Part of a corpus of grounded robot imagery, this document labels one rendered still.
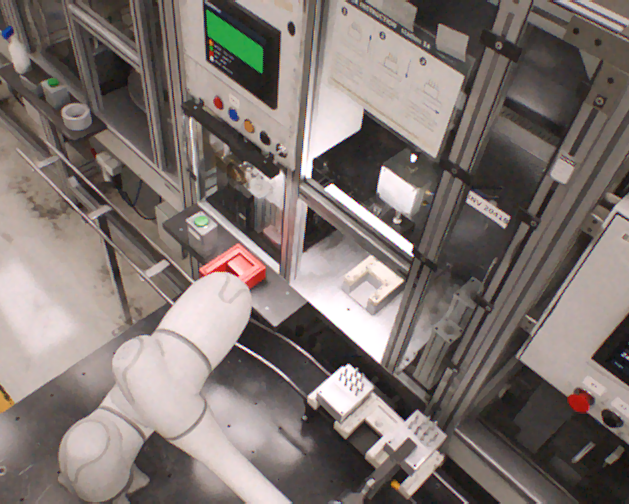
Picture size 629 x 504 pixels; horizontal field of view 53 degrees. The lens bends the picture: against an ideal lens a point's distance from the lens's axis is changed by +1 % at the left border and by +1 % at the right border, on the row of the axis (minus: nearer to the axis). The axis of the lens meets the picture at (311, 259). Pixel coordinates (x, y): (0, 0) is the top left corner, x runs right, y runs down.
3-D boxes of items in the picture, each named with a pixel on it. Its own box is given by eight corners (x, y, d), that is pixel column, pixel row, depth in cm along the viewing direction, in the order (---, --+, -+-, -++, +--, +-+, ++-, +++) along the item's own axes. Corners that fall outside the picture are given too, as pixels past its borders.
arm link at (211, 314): (91, 415, 175) (141, 354, 188) (138, 449, 176) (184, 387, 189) (151, 319, 113) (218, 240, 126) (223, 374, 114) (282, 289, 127)
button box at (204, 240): (187, 244, 200) (185, 219, 191) (207, 232, 204) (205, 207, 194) (203, 259, 197) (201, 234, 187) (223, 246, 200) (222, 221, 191)
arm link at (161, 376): (186, 444, 111) (228, 383, 119) (121, 377, 103) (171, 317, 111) (145, 436, 120) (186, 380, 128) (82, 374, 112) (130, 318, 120)
